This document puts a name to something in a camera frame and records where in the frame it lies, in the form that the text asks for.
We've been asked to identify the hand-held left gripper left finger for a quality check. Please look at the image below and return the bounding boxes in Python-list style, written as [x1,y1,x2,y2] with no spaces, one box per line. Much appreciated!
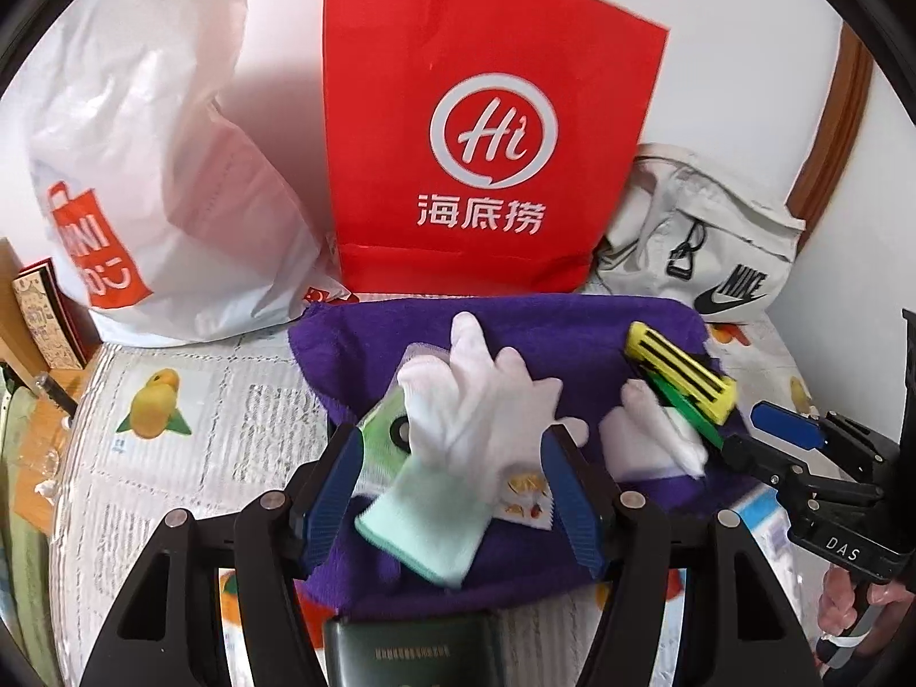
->
[78,424,368,687]

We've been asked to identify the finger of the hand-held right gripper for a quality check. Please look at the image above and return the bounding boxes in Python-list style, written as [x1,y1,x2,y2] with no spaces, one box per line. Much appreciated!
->
[750,401,889,453]
[722,433,820,493]

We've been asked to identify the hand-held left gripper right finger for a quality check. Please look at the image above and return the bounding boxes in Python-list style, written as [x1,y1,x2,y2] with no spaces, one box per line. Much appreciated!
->
[540,425,824,687]

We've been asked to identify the fruit print wipes packet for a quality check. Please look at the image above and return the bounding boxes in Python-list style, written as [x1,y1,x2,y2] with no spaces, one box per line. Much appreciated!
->
[493,471,558,532]

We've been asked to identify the clear plastic bag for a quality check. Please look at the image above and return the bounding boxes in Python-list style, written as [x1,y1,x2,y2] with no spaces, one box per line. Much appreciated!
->
[356,343,459,498]

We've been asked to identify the green snack packet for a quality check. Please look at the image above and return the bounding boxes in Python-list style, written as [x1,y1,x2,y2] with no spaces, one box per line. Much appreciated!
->
[633,365,731,448]

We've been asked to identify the white glove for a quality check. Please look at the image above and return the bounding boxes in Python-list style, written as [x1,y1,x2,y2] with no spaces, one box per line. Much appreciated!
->
[396,311,591,477]
[599,381,711,480]

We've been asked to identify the yellow pouch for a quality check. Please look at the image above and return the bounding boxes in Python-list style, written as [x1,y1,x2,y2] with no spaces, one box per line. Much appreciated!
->
[624,322,738,425]

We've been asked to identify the person's right hand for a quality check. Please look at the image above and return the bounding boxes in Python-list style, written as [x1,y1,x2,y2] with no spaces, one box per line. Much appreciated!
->
[819,565,916,649]

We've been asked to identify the blue tissue box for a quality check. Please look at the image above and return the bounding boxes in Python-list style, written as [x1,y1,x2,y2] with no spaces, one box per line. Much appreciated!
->
[730,483,824,602]

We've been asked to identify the fruit print tablecloth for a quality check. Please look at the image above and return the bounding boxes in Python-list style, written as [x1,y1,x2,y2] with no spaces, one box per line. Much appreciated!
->
[46,286,831,687]

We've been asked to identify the dark green tin box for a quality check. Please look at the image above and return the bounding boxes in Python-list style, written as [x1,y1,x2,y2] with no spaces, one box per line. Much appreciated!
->
[322,608,502,687]

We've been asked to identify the purple towel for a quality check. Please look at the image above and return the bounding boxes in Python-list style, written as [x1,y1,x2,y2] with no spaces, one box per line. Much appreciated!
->
[288,293,760,613]

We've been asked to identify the grey waist bag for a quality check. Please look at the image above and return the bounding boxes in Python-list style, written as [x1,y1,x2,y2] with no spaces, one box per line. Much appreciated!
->
[594,143,806,319]

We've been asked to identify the glass ornament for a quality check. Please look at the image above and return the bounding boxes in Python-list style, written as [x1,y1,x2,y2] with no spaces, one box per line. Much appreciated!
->
[14,444,65,495]

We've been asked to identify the dark small bottle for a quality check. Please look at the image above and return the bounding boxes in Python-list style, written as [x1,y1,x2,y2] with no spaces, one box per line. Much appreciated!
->
[34,372,78,417]

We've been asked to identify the wooden nightstand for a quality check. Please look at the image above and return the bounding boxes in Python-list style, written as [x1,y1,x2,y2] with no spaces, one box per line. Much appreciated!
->
[0,372,94,538]

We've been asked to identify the patterned book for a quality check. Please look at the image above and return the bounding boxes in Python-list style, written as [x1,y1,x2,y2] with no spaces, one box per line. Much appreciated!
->
[10,258,101,373]

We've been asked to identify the red paper bag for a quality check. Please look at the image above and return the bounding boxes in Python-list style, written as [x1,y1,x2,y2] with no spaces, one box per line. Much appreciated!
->
[322,0,672,294]

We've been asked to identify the wooden headboard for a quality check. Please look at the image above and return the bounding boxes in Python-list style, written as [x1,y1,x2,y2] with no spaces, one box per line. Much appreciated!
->
[0,236,37,373]

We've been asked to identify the white plastic shopping bag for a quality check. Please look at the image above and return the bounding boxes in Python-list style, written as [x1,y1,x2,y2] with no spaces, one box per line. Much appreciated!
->
[25,0,359,348]

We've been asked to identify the wooden door frame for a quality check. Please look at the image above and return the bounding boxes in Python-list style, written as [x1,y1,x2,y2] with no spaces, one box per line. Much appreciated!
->
[783,21,878,230]

